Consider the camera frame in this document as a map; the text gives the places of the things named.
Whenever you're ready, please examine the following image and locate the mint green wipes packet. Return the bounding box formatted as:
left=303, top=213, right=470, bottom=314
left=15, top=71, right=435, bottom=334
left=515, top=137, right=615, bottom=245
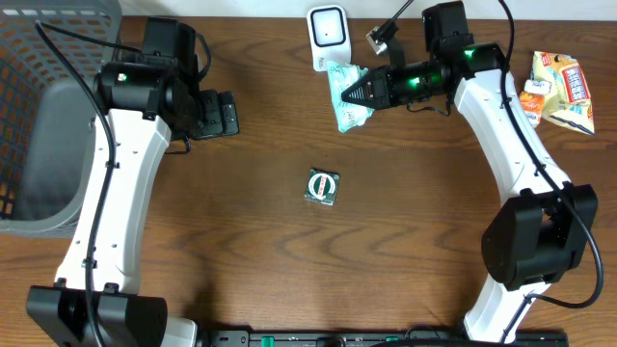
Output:
left=327, top=61, right=374, bottom=133

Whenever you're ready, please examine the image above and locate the dark green Zam-Buk tin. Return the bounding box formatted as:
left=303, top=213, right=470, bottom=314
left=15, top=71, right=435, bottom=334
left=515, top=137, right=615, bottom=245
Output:
left=305, top=169, right=340, bottom=206

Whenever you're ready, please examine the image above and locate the orange Kleenex tissue pack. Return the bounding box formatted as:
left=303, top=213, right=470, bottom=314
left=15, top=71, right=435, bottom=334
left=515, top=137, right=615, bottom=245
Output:
left=519, top=92, right=546, bottom=128

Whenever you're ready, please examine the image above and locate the teal Kleenex tissue pack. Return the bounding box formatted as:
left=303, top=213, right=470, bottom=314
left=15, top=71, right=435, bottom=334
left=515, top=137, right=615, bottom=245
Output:
left=523, top=79, right=552, bottom=95

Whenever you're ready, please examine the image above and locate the cream blue chips bag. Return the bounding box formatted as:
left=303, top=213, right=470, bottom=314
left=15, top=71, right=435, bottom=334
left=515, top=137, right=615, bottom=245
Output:
left=531, top=51, right=595, bottom=136

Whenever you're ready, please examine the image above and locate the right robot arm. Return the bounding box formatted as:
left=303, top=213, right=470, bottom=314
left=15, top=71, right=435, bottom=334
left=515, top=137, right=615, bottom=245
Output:
left=341, top=1, right=599, bottom=346

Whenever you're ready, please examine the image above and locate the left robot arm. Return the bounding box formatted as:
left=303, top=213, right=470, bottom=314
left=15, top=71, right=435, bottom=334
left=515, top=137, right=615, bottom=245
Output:
left=26, top=62, right=239, bottom=346

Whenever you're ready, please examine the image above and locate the white barcode scanner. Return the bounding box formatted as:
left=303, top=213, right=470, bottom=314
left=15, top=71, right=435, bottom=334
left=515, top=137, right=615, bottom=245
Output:
left=306, top=5, right=352, bottom=72

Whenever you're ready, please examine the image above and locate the grey plastic mesh basket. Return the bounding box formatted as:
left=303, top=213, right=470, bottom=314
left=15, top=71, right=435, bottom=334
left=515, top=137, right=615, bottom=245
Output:
left=1, top=0, right=122, bottom=238

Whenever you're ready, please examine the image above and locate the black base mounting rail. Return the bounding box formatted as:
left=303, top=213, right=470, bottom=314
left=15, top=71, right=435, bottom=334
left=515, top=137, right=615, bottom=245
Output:
left=199, top=329, right=570, bottom=347

